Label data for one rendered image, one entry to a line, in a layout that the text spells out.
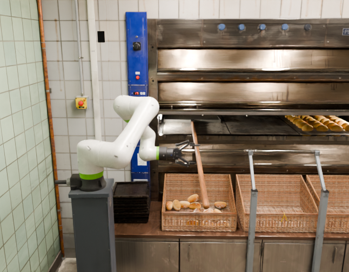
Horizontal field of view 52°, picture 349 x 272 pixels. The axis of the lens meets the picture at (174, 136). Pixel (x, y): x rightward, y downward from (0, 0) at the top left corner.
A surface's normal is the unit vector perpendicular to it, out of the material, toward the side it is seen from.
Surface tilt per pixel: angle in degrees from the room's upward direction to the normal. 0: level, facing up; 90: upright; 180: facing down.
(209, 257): 90
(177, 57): 69
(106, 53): 90
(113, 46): 90
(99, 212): 90
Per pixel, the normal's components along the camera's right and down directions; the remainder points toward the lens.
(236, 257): -0.02, 0.25
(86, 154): -0.34, 0.20
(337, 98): -0.02, -0.08
